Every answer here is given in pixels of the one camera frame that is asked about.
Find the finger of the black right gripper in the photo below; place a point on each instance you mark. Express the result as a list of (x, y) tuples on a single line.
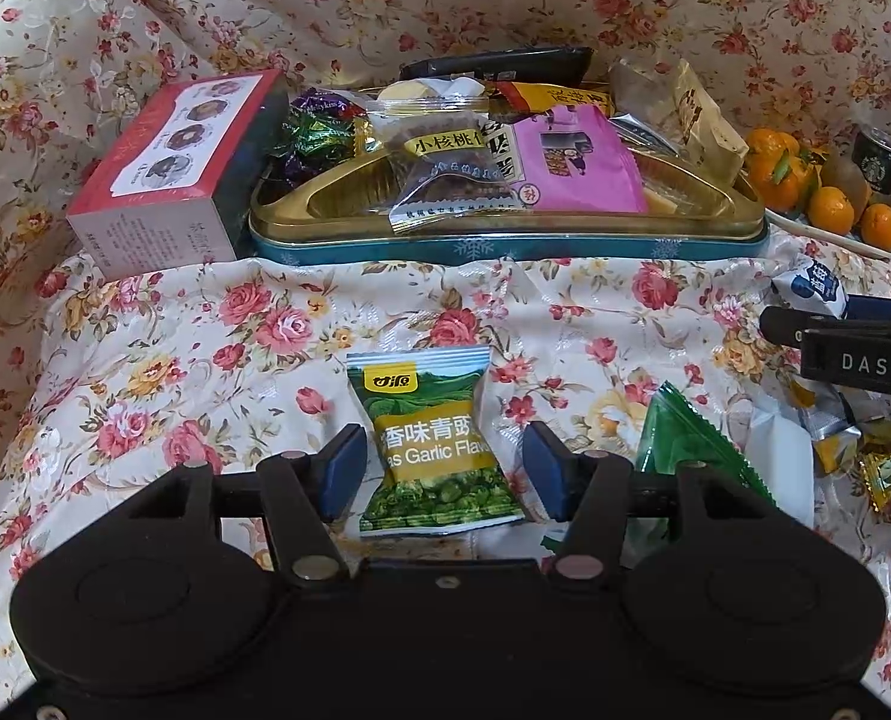
[(591, 495), (868, 308)]

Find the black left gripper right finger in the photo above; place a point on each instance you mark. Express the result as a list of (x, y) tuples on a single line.
[(788, 327)]

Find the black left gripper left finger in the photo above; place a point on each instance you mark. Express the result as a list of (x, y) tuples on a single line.
[(300, 497)]

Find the green garlic pea snack packet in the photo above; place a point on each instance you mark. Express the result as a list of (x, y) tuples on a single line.
[(440, 476)]

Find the blue white small snack packet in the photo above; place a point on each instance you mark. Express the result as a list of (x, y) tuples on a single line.
[(810, 286)]

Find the white fruit plate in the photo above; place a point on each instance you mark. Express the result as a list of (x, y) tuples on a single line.
[(849, 242)]

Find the silver yellow snack wrapper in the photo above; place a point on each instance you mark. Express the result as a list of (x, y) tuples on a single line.
[(826, 418)]

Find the mandarin orange front right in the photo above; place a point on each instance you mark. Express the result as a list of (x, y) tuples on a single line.
[(875, 226)]

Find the green white triangular snack packet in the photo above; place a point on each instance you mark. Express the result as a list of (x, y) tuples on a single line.
[(675, 438)]

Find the mandarin orange front left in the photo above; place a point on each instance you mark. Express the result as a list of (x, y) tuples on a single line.
[(829, 209)]

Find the gold foil candy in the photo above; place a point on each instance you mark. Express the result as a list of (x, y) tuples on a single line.
[(874, 457)]

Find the white plain snack packet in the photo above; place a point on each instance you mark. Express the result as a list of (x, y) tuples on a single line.
[(780, 451)]

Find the brown kiwi fruit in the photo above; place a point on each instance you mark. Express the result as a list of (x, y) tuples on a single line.
[(841, 172)]

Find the black starbucks can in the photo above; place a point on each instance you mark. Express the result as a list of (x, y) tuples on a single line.
[(871, 153)]

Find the mandarin orange with leaf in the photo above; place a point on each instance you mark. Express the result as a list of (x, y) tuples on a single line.
[(779, 170)]

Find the floral sofa cover cloth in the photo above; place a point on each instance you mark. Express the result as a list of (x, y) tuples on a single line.
[(104, 385)]

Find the beige paper snack packet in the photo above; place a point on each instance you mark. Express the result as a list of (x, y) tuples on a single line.
[(675, 105)]

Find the pink snack packet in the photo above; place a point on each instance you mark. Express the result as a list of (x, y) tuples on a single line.
[(571, 160)]

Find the gold teal tin tray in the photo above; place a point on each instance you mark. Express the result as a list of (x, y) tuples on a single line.
[(340, 216)]

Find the red white tea box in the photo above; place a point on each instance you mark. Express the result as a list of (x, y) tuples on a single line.
[(175, 188)]

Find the black remote control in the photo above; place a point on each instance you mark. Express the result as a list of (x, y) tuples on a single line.
[(563, 65)]

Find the orange snack packet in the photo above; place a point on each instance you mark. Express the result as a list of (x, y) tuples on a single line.
[(537, 98)]

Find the purple green foil candies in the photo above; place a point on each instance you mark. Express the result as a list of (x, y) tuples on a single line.
[(321, 130)]

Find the clear walnut snack packet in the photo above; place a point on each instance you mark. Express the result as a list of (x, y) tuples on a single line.
[(442, 162)]

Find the white round candy packet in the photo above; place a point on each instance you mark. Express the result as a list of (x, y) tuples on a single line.
[(463, 91)]

